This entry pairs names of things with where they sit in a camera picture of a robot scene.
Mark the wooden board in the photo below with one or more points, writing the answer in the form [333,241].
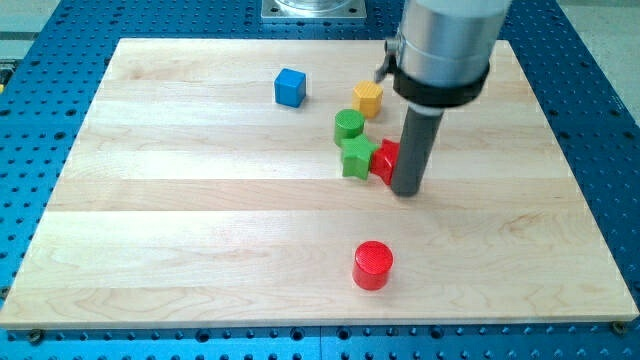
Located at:
[191,198]

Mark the red cylinder block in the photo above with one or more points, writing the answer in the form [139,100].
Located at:
[373,261]

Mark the yellow hexagon block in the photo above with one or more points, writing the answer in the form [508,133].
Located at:
[367,98]

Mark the red star block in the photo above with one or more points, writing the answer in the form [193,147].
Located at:
[384,159]

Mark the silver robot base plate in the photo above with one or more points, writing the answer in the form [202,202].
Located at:
[312,9]

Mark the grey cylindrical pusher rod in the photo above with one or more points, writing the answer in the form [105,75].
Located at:
[419,133]

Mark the silver robot arm cylinder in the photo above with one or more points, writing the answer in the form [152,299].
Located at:
[439,57]

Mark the green star block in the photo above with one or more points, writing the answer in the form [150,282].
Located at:
[356,156]

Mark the green cylinder block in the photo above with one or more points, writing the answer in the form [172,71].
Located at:
[348,124]

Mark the blue cube block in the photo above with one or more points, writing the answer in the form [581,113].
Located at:
[290,88]

